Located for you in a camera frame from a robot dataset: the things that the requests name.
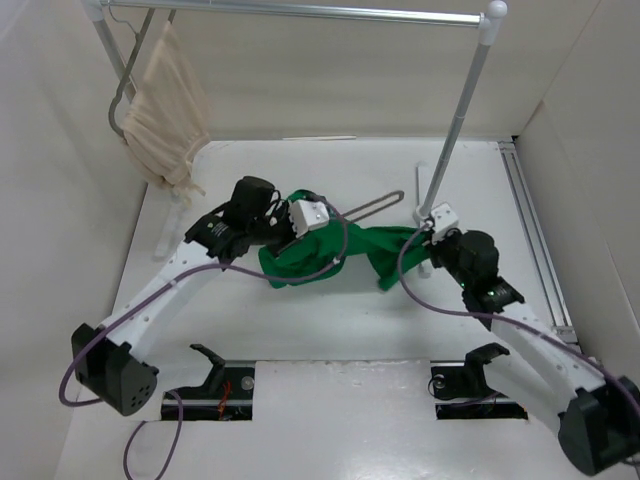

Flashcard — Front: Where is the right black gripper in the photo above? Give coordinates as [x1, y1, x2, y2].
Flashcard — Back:
[423, 226, 472, 289]

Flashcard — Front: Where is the green t shirt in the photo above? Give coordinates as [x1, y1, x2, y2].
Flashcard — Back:
[258, 213, 429, 291]

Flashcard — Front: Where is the grey clothes hanger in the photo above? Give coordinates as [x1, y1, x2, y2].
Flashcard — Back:
[279, 188, 405, 256]

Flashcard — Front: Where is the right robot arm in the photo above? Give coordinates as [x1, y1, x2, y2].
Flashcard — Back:
[426, 227, 639, 476]

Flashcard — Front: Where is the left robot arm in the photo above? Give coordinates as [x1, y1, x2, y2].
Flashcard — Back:
[70, 176, 306, 416]

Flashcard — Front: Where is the grey hanger with beige garment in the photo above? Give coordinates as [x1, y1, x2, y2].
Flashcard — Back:
[104, 1, 176, 139]

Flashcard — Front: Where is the beige hanging garment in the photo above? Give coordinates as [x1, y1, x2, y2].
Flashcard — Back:
[121, 22, 210, 205]

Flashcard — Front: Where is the metal clothes rack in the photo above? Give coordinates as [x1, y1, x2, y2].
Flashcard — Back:
[83, 1, 509, 226]

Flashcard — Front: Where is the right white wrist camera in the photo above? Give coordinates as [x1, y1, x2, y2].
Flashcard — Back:
[426, 202, 459, 244]

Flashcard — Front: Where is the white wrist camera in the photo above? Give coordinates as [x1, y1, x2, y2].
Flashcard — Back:
[289, 200, 330, 238]
[426, 202, 459, 244]

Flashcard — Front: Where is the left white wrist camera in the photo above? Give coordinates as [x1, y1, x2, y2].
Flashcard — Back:
[289, 200, 330, 238]

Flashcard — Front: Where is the aluminium rail on table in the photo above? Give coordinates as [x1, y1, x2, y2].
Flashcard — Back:
[498, 140, 579, 347]

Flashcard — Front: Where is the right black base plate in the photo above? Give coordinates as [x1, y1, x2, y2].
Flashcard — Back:
[427, 362, 529, 420]

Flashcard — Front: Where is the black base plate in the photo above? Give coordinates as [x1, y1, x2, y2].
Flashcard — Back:
[427, 362, 529, 420]
[177, 361, 256, 422]

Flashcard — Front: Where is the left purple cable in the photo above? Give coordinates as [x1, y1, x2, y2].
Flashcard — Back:
[58, 202, 350, 480]

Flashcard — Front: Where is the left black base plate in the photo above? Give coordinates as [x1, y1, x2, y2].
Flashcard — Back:
[177, 361, 256, 422]

